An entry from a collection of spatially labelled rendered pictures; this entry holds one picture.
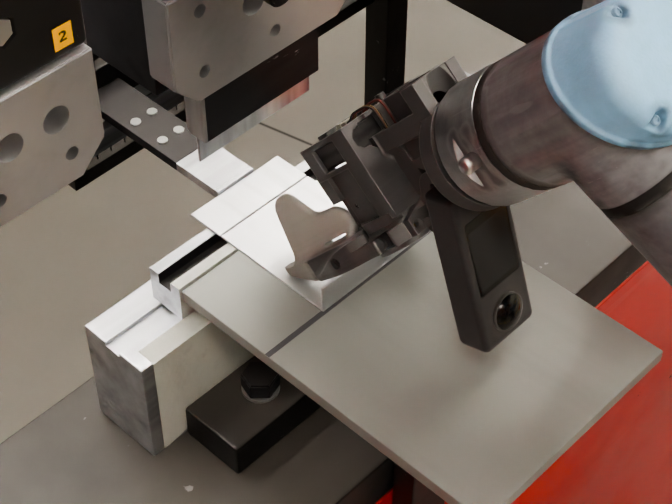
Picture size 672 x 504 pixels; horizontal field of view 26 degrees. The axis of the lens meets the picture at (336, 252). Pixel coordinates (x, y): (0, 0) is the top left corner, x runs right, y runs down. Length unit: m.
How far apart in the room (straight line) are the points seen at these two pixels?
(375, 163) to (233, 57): 0.10
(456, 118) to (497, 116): 0.04
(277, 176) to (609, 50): 0.41
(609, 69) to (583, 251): 0.51
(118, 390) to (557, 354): 0.30
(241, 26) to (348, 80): 1.88
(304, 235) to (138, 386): 0.16
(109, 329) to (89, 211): 1.50
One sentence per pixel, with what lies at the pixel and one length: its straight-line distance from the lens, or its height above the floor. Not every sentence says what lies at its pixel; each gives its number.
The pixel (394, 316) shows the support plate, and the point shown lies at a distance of 0.96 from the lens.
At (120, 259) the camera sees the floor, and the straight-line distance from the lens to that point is 2.40.
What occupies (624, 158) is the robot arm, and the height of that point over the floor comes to 1.24.
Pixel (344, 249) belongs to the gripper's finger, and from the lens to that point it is 0.88.
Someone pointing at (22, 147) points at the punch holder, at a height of 1.22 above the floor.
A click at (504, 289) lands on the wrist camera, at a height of 1.07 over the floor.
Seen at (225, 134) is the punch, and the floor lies 1.09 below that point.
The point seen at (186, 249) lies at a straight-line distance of 1.00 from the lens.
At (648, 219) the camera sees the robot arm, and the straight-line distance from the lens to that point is 0.74.
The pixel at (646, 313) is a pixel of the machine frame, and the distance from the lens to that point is 1.32.
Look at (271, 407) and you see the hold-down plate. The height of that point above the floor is 0.91.
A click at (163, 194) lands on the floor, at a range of 2.51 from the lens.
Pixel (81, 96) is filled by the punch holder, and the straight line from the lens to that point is 0.78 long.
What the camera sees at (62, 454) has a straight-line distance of 1.06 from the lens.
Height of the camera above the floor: 1.72
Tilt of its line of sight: 46 degrees down
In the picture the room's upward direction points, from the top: straight up
